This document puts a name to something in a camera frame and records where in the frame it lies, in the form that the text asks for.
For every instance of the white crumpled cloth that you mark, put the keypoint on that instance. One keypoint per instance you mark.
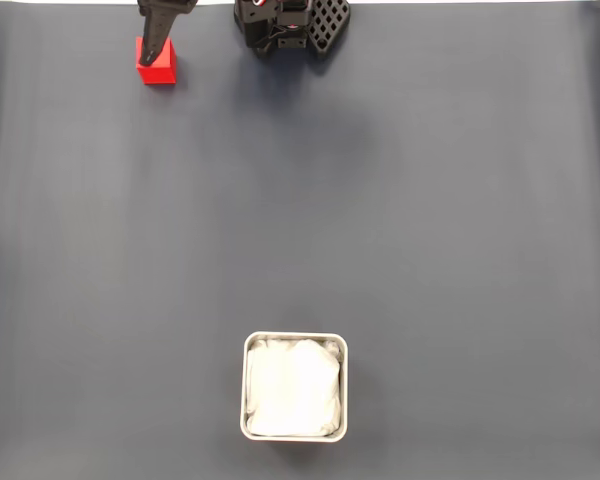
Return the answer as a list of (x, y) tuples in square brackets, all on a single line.
[(295, 385)]

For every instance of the red cube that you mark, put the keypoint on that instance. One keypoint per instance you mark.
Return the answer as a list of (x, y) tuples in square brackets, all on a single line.
[(165, 72)]

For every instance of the dark grey table mat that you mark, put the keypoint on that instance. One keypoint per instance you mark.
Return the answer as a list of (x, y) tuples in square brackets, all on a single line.
[(430, 225)]

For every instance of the square metal box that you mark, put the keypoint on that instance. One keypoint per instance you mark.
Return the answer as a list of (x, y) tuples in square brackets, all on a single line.
[(344, 390)]

